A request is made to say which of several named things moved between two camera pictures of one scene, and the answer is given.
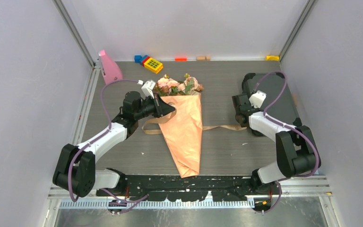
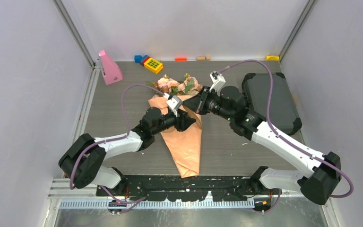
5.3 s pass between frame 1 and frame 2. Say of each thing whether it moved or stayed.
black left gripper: moved
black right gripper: moved
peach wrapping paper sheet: stayed
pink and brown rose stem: stayed
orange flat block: stayed
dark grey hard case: stayed
